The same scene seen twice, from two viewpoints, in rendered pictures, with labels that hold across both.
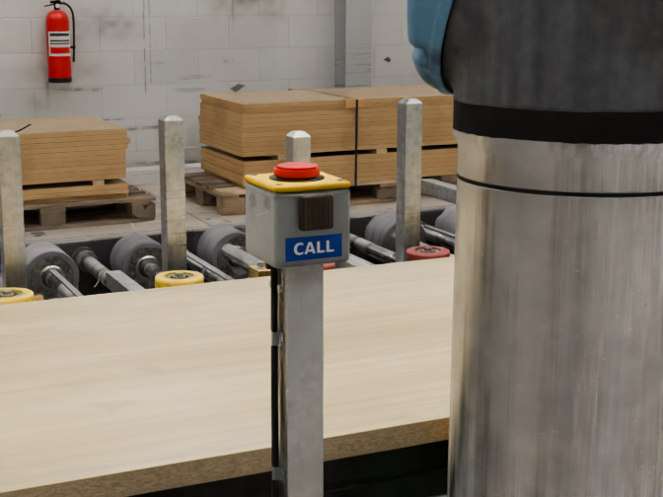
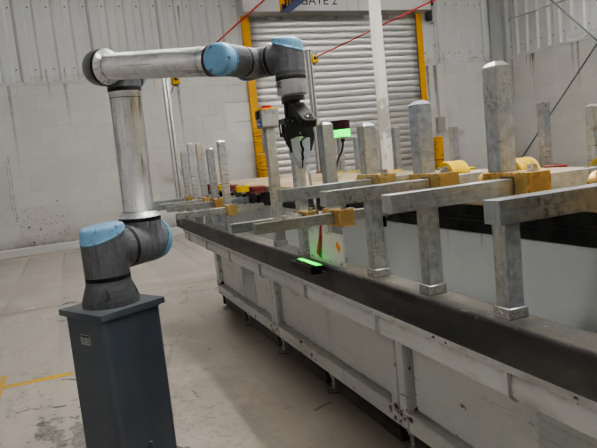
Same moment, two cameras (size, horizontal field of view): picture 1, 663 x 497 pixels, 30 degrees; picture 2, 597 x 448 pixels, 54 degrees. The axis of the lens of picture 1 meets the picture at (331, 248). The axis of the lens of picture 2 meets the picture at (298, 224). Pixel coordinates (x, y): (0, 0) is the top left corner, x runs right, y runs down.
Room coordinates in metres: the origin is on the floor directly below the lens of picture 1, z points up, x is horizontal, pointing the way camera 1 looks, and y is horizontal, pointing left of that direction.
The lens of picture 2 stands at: (1.29, -2.20, 1.04)
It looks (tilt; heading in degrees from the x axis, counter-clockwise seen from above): 7 degrees down; 94
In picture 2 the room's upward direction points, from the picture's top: 6 degrees counter-clockwise
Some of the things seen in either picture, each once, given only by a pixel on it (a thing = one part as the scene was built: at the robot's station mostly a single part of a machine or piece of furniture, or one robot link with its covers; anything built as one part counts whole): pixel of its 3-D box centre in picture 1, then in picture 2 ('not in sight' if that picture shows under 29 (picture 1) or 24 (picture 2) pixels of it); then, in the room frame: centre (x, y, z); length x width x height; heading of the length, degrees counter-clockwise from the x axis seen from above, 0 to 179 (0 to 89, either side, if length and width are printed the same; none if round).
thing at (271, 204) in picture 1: (296, 221); (267, 118); (1.05, 0.03, 1.18); 0.07 x 0.07 x 0.08; 25
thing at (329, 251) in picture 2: not in sight; (325, 247); (1.23, -0.41, 0.75); 0.26 x 0.01 x 0.10; 115
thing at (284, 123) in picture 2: not in sight; (293, 116); (1.17, -0.42, 1.15); 0.09 x 0.08 x 0.12; 115
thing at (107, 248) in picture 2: not in sight; (106, 249); (0.48, -0.26, 0.79); 0.17 x 0.15 x 0.18; 63
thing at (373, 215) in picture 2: not in sight; (373, 215); (1.37, -0.66, 0.86); 0.03 x 0.03 x 0.48; 25
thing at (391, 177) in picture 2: not in sight; (375, 183); (1.38, -0.68, 0.95); 0.13 x 0.06 x 0.05; 115
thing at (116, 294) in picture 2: not in sight; (109, 289); (0.48, -0.27, 0.65); 0.19 x 0.19 x 0.10
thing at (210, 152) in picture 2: not in sight; (214, 193); (0.62, 0.93, 0.88); 0.03 x 0.03 x 0.48; 25
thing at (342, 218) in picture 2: not in sight; (338, 216); (1.28, -0.45, 0.85); 0.13 x 0.06 x 0.05; 115
